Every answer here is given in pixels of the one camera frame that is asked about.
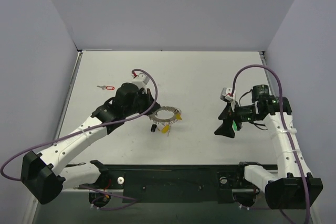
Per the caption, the key with yellow tag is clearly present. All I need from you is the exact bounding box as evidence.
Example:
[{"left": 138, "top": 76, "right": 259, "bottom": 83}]
[{"left": 161, "top": 113, "right": 182, "bottom": 134}]

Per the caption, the silver metal keyring disc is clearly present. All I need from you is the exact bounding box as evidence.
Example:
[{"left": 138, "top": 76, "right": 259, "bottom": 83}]
[{"left": 148, "top": 106, "right": 182, "bottom": 125}]

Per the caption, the key with green tag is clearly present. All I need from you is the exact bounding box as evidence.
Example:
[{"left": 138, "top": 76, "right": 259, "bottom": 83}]
[{"left": 233, "top": 121, "right": 242, "bottom": 131}]

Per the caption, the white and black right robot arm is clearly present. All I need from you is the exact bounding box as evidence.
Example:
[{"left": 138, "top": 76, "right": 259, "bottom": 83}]
[{"left": 214, "top": 84, "right": 323, "bottom": 210}]

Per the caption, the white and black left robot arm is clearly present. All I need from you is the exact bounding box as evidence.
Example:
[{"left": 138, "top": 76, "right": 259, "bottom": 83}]
[{"left": 20, "top": 80, "right": 160, "bottom": 205}]

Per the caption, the key with red tag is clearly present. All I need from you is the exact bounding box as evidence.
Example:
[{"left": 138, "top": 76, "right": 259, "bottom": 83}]
[{"left": 97, "top": 86, "right": 115, "bottom": 91}]

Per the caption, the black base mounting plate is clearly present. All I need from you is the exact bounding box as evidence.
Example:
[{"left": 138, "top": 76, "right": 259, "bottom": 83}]
[{"left": 85, "top": 161, "right": 260, "bottom": 206}]

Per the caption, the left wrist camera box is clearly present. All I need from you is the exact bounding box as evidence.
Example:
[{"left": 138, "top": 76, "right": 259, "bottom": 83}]
[{"left": 131, "top": 71, "right": 150, "bottom": 89}]

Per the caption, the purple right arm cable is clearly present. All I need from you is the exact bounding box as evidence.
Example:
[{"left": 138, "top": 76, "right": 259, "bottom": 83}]
[{"left": 232, "top": 65, "right": 313, "bottom": 222}]

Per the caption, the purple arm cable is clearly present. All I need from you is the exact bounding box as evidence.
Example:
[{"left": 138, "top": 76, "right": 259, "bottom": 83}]
[
  {"left": 232, "top": 65, "right": 313, "bottom": 222},
  {"left": 1, "top": 68, "right": 158, "bottom": 211}
]

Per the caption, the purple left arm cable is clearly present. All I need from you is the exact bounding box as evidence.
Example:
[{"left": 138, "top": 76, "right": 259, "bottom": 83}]
[{"left": 1, "top": 68, "right": 158, "bottom": 211}]

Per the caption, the aluminium frame rail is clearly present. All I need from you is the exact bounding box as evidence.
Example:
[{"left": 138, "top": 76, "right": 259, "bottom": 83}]
[{"left": 31, "top": 182, "right": 92, "bottom": 198}]

